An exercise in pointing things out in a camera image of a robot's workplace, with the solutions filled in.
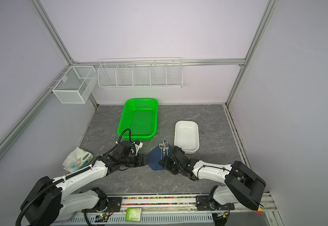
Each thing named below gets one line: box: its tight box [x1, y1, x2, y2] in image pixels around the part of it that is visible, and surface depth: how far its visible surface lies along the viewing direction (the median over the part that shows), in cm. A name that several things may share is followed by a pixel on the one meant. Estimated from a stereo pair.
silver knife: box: [162, 140, 166, 159], surface depth 97 cm
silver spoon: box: [158, 142, 164, 159], surface depth 97 cm
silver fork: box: [164, 141, 169, 157], surface depth 98 cm
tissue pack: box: [62, 146, 95, 173], surface depth 86 cm
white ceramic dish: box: [174, 120, 200, 154], surface depth 102 cm
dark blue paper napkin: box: [146, 144, 173, 171], surface depth 95 cm
